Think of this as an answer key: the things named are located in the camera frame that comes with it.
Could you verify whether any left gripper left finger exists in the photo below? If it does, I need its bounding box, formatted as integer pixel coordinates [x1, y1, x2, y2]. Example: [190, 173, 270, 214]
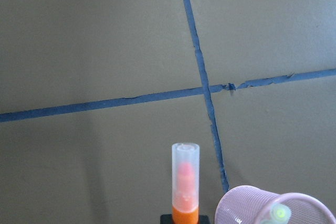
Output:
[160, 215, 173, 224]

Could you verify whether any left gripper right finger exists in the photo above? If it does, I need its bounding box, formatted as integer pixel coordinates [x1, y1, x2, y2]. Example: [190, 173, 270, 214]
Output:
[198, 215, 210, 224]

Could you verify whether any green marker pen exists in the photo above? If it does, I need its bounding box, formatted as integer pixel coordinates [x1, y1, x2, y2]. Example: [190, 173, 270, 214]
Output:
[270, 203, 292, 223]

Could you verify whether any orange marker pen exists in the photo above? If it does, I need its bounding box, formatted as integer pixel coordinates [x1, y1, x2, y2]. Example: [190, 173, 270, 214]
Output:
[172, 143, 200, 223]

